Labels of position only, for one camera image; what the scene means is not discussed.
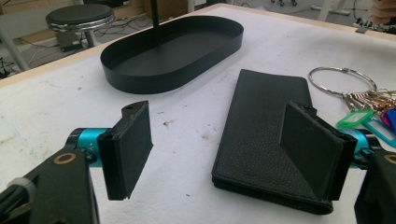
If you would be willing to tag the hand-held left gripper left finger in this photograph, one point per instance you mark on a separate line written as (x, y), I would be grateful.
(127, 152)

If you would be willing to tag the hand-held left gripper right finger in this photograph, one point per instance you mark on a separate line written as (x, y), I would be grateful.
(314, 155)

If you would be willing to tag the black leather wallet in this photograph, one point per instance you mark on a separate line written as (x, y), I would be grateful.
(255, 137)

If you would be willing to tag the black oval metal tray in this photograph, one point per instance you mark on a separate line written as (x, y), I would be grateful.
(174, 53)

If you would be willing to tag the green key tag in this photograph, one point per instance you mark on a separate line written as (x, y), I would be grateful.
(355, 118)

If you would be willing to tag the light blue key tag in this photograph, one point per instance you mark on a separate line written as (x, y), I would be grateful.
(379, 130)

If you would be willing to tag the magenta key tag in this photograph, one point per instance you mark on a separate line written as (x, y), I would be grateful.
(384, 119)

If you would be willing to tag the bunch of metal key clasps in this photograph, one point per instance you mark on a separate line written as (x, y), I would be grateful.
(370, 99)

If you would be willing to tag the dark blue key tag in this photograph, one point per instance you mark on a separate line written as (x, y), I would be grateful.
(392, 118)

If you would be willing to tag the black upright pole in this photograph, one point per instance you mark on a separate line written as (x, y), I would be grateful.
(154, 14)

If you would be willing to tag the round black stool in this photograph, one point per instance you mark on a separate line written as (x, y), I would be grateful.
(79, 18)

